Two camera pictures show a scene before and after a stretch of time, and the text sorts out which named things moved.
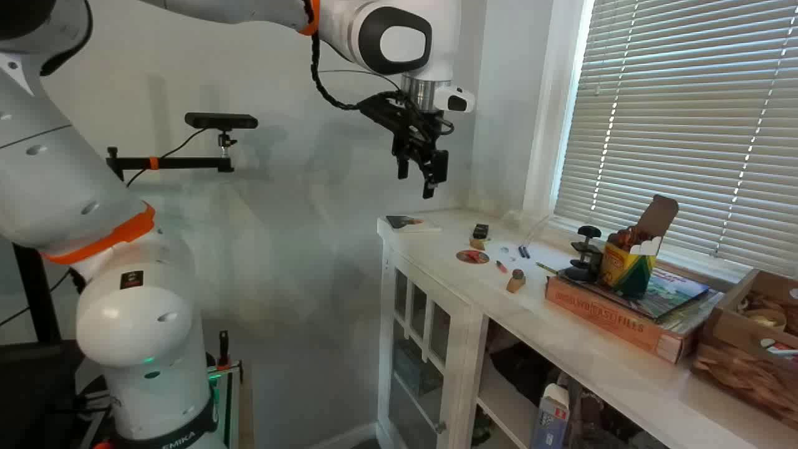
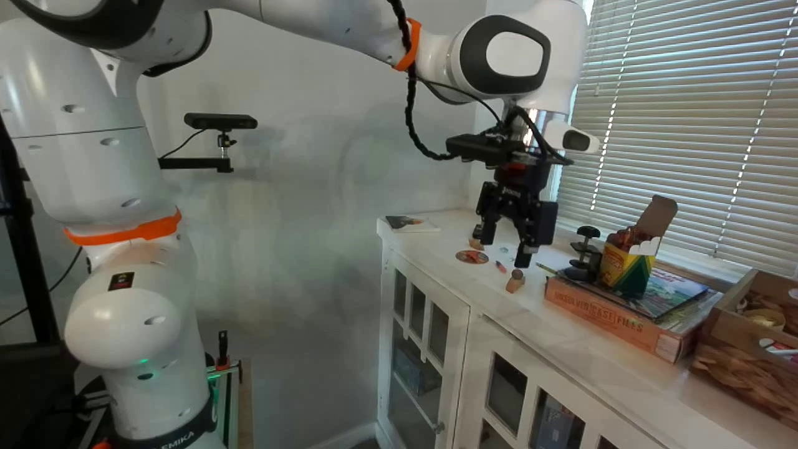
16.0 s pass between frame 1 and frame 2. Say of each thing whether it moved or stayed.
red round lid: stayed
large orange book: stayed
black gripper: moved
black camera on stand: stayed
